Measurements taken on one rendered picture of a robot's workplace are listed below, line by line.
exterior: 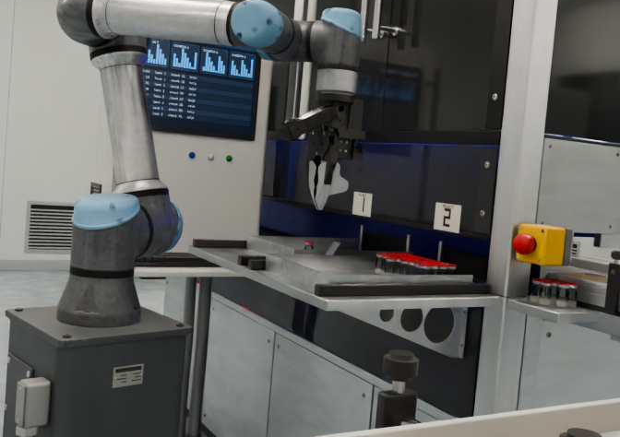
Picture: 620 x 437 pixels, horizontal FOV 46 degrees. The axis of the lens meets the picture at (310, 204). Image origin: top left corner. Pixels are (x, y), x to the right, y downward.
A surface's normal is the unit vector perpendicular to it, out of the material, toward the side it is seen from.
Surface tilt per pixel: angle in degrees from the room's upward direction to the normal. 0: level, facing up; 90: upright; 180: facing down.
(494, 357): 90
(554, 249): 90
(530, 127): 90
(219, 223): 90
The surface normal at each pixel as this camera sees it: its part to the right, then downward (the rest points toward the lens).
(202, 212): 0.49, 0.09
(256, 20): -0.33, 0.03
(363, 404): -0.87, -0.05
